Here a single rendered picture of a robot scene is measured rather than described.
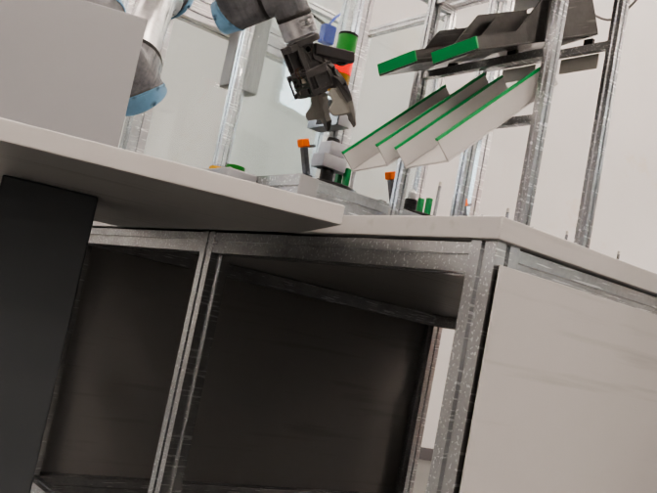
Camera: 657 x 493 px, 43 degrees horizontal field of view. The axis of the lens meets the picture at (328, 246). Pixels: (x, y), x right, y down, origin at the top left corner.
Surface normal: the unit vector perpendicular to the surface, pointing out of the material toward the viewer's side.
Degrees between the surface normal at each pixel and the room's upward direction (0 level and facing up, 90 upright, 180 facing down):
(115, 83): 90
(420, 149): 90
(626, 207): 90
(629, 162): 90
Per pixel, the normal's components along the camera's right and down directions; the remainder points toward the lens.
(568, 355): 0.61, 0.04
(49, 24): 0.31, -0.04
